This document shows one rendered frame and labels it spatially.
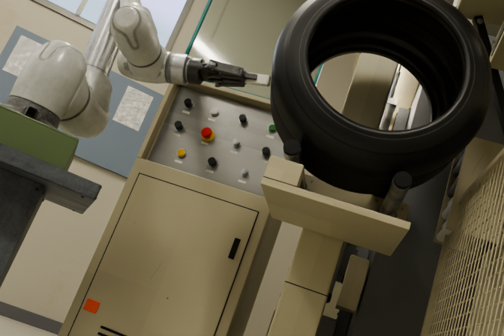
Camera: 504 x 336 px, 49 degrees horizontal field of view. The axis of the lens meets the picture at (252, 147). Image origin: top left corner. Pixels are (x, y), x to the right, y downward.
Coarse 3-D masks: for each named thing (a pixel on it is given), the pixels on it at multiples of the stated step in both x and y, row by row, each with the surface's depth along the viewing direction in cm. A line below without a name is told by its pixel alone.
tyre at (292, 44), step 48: (336, 0) 148; (384, 0) 163; (432, 0) 148; (288, 48) 144; (336, 48) 175; (384, 48) 174; (432, 48) 170; (480, 48) 143; (288, 96) 141; (432, 96) 168; (480, 96) 138; (336, 144) 135; (384, 144) 133; (432, 144) 134; (384, 192) 151
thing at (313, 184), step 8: (304, 176) 172; (312, 176) 172; (312, 184) 171; (320, 184) 171; (328, 184) 171; (320, 192) 170; (328, 192) 170; (336, 192) 170; (344, 192) 169; (352, 192) 169; (344, 200) 168; (352, 200) 168; (360, 200) 168; (368, 200) 168; (376, 200) 167; (368, 208) 167; (376, 208) 166; (400, 208) 165; (408, 208) 165; (400, 216) 165
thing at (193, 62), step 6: (192, 60) 158; (198, 60) 158; (192, 66) 157; (198, 66) 157; (192, 72) 157; (198, 72) 158; (204, 72) 158; (210, 72) 157; (216, 72) 157; (192, 78) 158; (198, 78) 158; (204, 78) 162; (216, 78) 160; (198, 84) 160
